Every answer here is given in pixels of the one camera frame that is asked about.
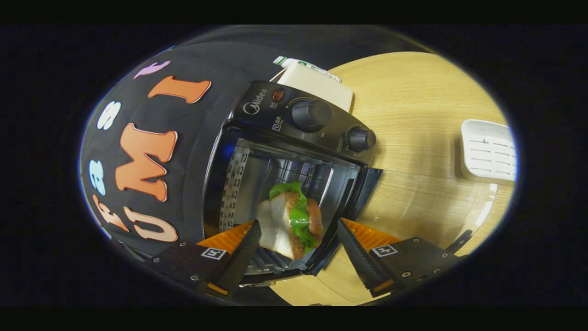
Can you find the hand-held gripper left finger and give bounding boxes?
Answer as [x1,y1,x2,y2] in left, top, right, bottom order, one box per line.
[148,220,262,301]

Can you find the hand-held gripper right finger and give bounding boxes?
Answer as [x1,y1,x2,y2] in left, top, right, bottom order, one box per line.
[337,218,464,298]

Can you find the lettuce sandwich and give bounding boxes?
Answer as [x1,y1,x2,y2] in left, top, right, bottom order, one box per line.
[256,181,325,261]

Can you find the black toaster oven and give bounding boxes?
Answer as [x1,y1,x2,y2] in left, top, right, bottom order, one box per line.
[202,80,475,285]

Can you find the white pop-up toaster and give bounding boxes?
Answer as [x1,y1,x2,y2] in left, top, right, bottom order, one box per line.
[271,62,355,113]

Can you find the white plastic tray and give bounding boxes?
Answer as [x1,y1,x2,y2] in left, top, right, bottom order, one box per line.
[460,119,519,185]

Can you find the clear plastic water bottle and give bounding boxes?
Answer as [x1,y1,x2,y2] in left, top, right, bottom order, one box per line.
[273,56,343,84]

